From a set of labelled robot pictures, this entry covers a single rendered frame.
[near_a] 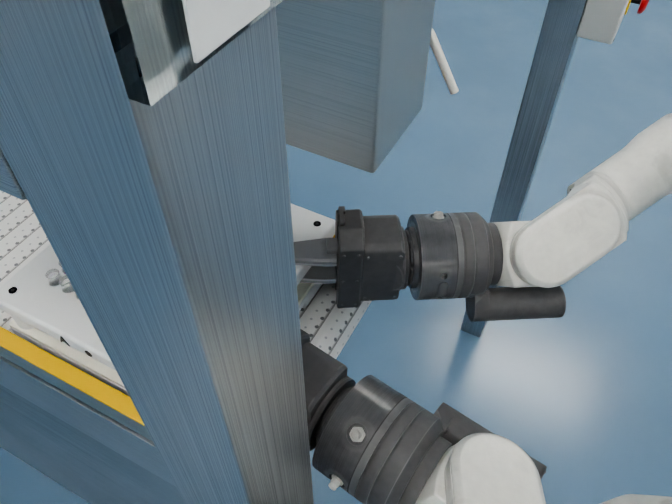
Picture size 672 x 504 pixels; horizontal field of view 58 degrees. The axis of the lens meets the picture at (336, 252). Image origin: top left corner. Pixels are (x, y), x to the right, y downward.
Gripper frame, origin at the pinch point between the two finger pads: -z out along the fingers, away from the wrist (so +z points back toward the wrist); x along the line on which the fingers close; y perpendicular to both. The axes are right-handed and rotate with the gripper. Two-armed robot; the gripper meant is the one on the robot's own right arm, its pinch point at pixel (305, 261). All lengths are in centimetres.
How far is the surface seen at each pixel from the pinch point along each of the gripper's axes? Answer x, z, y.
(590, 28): 4, 50, 52
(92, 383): 3.9, -20.3, -10.4
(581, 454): 97, 67, 16
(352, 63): -23.3, 3.7, -1.3
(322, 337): 7.5, 1.5, -4.3
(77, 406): 9.7, -23.5, -9.6
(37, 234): 8.3, -32.4, 13.2
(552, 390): 98, 65, 34
